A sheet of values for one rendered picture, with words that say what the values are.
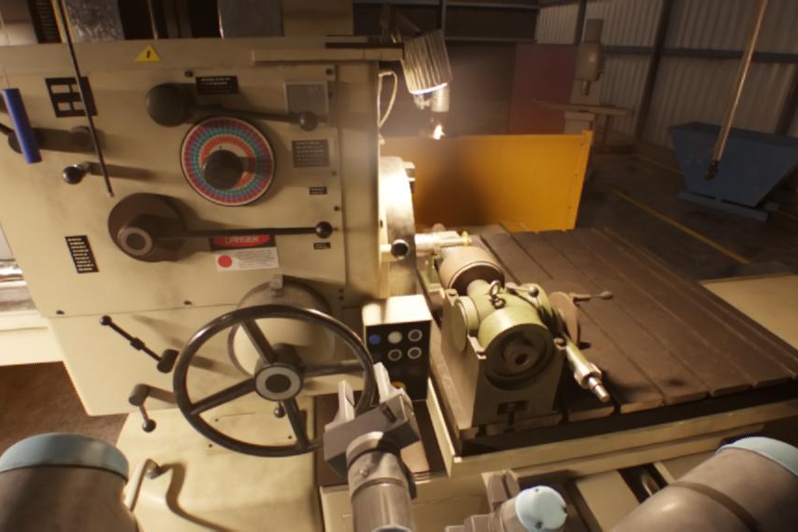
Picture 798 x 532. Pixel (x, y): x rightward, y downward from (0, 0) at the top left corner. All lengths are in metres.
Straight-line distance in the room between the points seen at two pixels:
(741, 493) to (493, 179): 3.36
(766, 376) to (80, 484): 1.71
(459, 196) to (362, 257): 2.70
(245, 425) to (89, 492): 1.32
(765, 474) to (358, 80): 0.80
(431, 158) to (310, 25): 2.13
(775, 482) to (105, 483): 0.60
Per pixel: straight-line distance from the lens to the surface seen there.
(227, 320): 0.78
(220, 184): 0.82
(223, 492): 1.65
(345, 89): 0.87
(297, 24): 1.53
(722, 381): 1.64
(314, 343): 0.94
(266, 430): 1.75
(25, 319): 1.59
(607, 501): 1.55
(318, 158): 0.89
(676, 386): 1.54
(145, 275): 1.05
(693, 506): 0.45
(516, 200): 3.83
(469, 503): 1.79
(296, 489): 1.60
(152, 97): 0.86
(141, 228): 0.91
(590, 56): 6.84
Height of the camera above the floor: 1.89
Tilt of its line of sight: 28 degrees down
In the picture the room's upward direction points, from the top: 1 degrees clockwise
